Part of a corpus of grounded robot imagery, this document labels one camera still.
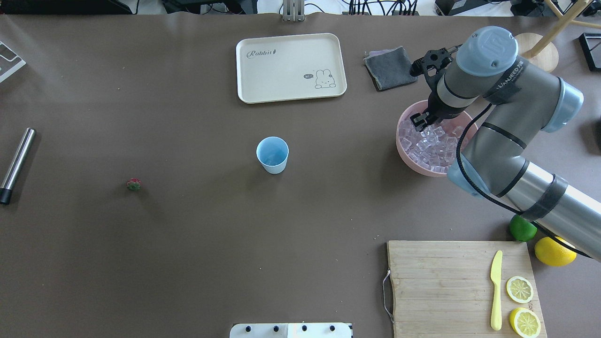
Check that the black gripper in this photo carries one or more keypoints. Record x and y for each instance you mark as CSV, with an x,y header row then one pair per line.
x,y
438,111

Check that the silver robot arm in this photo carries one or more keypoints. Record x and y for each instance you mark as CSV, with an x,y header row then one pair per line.
x,y
526,100

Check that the clear ice cubes pile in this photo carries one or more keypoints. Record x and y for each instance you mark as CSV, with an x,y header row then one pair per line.
x,y
434,149

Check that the wooden cup tree stand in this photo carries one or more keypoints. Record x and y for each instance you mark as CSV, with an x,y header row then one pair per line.
x,y
540,50

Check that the blue plastic cup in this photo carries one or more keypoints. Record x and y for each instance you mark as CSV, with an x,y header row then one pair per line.
x,y
273,146

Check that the pink bowl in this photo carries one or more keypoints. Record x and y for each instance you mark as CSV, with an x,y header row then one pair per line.
x,y
418,107

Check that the grey folded cloth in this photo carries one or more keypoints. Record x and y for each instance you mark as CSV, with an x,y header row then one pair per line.
x,y
389,68

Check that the green lime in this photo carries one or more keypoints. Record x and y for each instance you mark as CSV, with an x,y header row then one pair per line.
x,y
521,229

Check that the cream rabbit tray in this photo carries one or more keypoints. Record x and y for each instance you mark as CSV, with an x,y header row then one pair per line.
x,y
283,68

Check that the yellow plastic knife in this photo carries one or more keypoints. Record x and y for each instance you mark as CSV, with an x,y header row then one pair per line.
x,y
495,277

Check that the wooden cutting board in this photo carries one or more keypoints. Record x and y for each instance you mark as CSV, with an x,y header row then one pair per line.
x,y
442,288

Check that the whole yellow lemon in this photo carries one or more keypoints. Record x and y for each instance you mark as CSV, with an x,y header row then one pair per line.
x,y
549,252

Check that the lemon half far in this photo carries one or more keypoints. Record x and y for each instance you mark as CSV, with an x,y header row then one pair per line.
x,y
519,289

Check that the lemon half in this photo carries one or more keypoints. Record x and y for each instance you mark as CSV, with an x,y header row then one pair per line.
x,y
525,323
519,289

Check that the lemon half near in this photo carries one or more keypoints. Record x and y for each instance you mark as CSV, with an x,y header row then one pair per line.
x,y
525,323

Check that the red strawberry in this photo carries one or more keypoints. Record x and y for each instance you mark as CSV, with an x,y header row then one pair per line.
x,y
133,184

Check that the steel muddler black tip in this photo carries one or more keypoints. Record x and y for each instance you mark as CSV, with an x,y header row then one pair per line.
x,y
14,169

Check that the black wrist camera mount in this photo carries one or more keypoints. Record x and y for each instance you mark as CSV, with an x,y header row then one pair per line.
x,y
433,59

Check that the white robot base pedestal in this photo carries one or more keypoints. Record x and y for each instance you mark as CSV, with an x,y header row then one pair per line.
x,y
292,330

